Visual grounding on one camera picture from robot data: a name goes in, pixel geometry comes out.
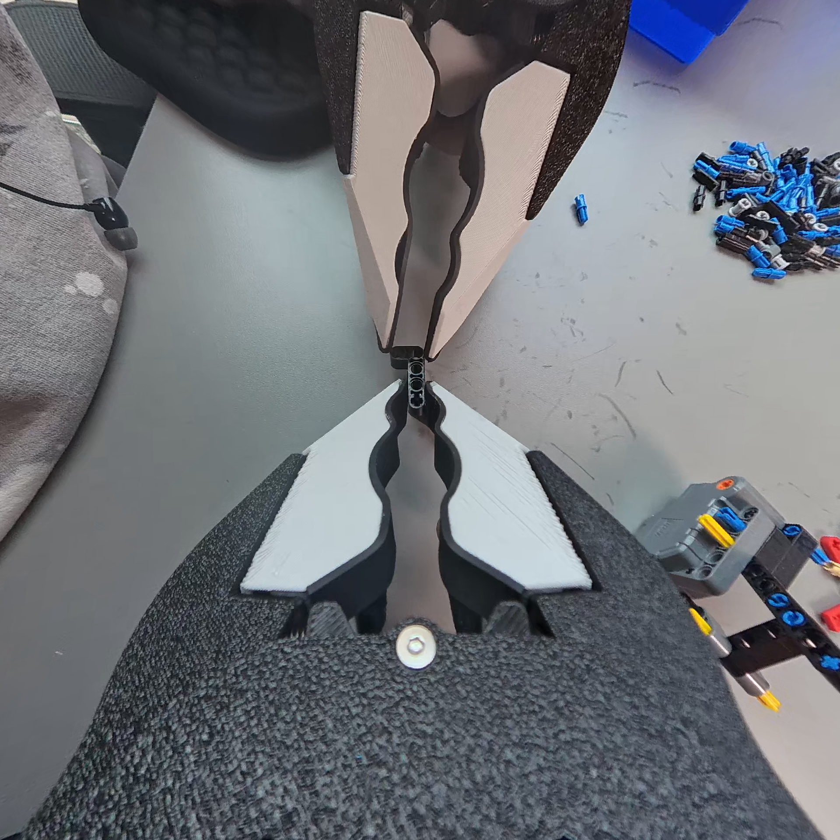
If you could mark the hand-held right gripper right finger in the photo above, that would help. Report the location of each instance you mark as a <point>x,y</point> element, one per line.
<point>512,518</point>

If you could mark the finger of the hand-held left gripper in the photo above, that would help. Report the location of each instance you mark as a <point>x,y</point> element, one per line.
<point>508,197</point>
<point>387,164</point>

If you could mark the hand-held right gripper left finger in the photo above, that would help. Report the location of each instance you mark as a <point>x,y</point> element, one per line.
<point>321,518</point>

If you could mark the black holed beam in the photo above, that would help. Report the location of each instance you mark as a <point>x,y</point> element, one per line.
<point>417,390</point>

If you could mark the black connector piece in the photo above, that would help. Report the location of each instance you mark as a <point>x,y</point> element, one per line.
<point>401,358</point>

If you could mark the single blue pin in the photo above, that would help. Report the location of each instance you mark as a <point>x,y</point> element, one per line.
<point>581,208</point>

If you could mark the blue plastic bin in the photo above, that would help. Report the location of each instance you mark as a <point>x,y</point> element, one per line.
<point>682,26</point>

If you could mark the grey black brick assembly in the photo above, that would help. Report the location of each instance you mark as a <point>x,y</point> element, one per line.
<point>689,538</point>

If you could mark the black mesh chair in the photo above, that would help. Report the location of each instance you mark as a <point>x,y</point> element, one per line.
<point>216,72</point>

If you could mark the pile of blue black pins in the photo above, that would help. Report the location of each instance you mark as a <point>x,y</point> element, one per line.
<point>787,216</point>

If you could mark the small red brick piece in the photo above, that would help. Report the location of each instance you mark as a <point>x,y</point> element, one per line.
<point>832,618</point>
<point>831,550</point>

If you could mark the grey patterned hoodie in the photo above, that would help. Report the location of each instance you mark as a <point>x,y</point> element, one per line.
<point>39,328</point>

